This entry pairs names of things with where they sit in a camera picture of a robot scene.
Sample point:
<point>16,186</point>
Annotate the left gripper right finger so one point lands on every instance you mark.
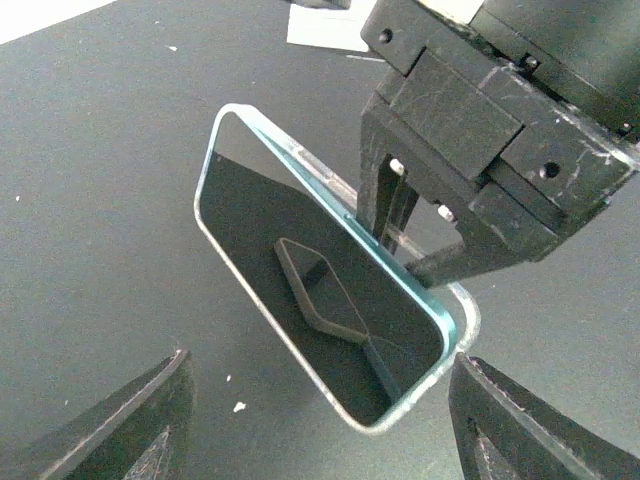
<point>503,431</point>

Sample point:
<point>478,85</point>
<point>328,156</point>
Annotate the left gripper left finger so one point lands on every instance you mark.
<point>138,432</point>

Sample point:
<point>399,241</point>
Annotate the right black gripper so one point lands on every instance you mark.
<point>522,121</point>

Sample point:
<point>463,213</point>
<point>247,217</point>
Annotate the teal phone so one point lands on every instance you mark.
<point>320,280</point>

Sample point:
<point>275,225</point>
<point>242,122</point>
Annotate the clear phone case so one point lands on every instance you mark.
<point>465,310</point>

